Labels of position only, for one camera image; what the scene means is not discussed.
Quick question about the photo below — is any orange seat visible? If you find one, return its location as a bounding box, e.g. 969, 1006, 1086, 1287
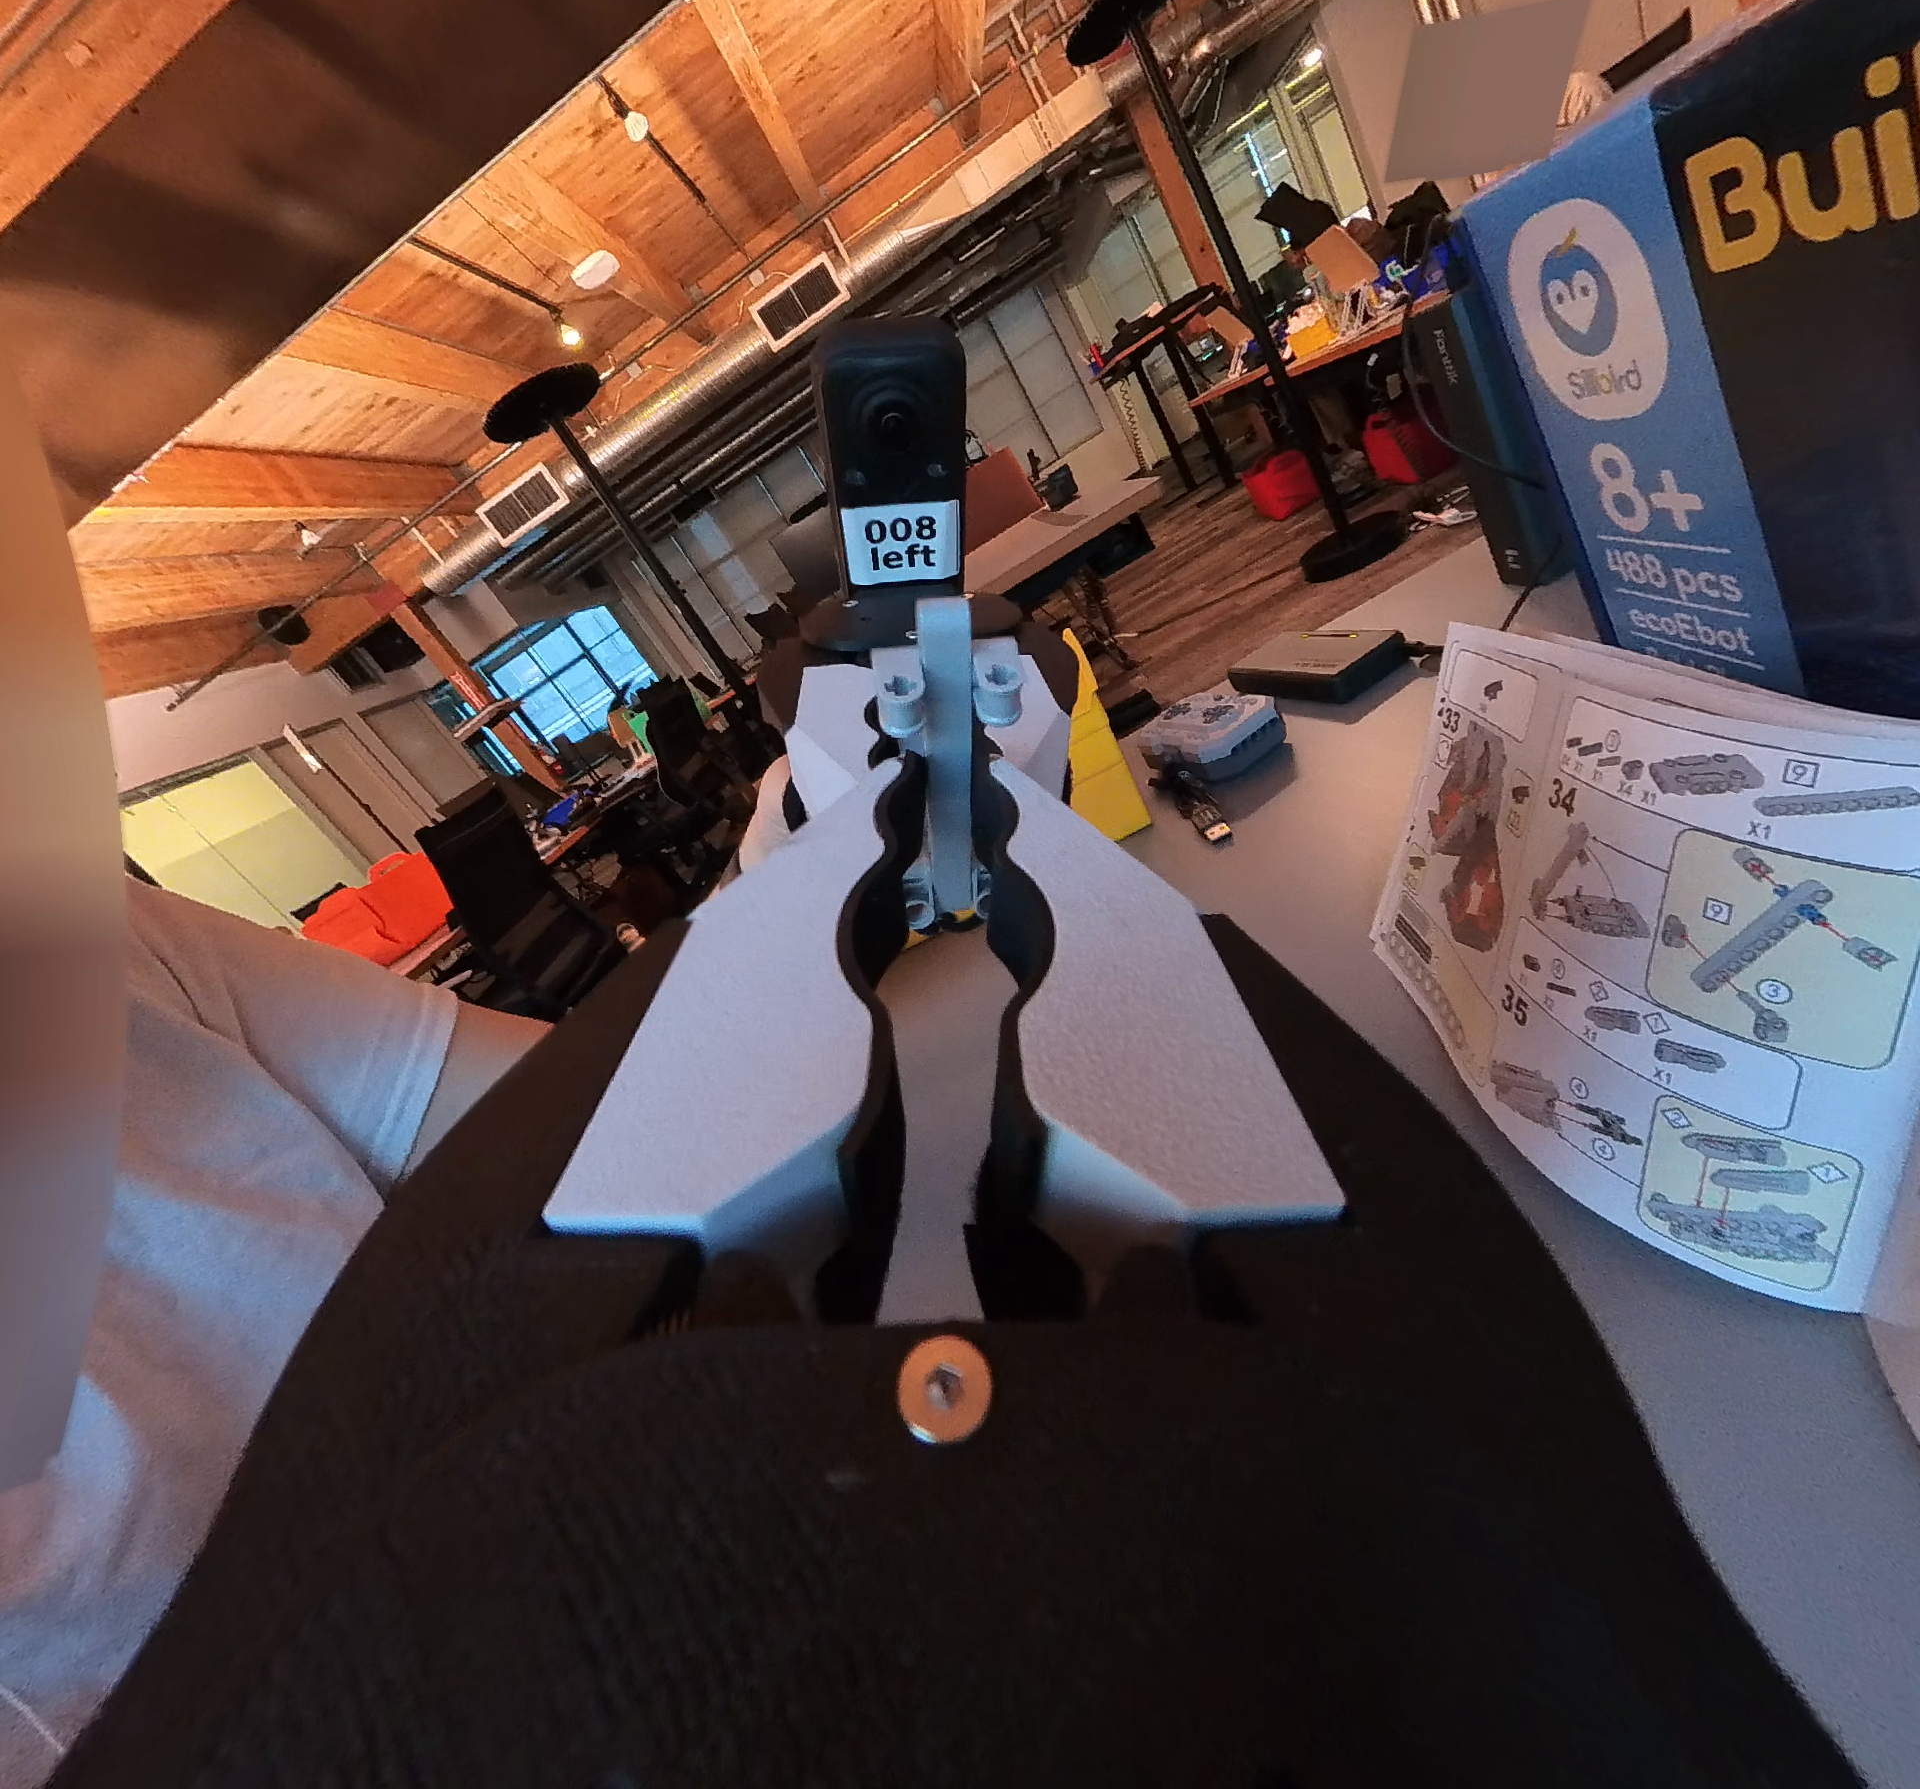
300, 851, 456, 969

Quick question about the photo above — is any person's white t-shirt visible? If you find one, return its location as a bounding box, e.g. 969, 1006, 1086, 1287
0, 874, 459, 1753

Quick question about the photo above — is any dark teal upright box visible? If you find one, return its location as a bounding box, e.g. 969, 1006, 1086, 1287
1403, 292, 1579, 585

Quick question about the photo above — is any grey desk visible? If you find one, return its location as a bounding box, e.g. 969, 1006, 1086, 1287
873, 566, 1920, 1789

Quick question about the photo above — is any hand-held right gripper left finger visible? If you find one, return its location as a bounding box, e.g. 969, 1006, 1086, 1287
544, 754, 915, 1321

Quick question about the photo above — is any black usb plug cable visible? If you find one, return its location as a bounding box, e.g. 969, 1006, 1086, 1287
1154, 767, 1240, 848

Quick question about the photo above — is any blue robot kit box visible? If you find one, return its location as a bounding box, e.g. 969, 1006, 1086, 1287
1448, 0, 1920, 725

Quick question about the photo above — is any silver ventilation duct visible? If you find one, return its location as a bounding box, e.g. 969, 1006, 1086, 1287
404, 0, 1442, 606

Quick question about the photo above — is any black flat device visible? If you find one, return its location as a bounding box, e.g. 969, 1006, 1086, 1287
1228, 627, 1413, 709

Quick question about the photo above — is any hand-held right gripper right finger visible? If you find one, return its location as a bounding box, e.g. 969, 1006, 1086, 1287
977, 767, 1345, 1321

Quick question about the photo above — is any brown cardboard sheet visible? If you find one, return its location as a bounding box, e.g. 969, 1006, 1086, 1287
969, 446, 1053, 530

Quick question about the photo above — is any yellow plastic bin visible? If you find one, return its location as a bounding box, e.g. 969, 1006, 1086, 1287
909, 627, 1154, 942

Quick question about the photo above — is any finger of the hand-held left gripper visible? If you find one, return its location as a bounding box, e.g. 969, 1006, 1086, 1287
974, 671, 1079, 793
741, 661, 903, 895

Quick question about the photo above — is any grey battery hub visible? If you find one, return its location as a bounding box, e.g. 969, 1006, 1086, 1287
1136, 691, 1292, 784

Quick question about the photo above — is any black office chair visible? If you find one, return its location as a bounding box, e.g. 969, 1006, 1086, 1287
418, 784, 626, 1021

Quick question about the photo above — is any printed instruction booklet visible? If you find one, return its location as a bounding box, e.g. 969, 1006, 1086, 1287
1369, 624, 1920, 1445

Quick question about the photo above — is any white air vent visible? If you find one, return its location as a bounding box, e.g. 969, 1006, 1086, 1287
476, 463, 572, 545
749, 254, 838, 350

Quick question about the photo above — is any black pole stand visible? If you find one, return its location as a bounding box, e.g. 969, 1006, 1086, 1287
1070, 0, 1414, 582
482, 367, 752, 687

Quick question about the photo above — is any white background table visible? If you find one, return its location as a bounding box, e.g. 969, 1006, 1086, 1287
958, 475, 1165, 590

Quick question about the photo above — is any grey lever brick piece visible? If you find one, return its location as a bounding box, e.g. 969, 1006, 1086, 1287
878, 597, 1031, 938

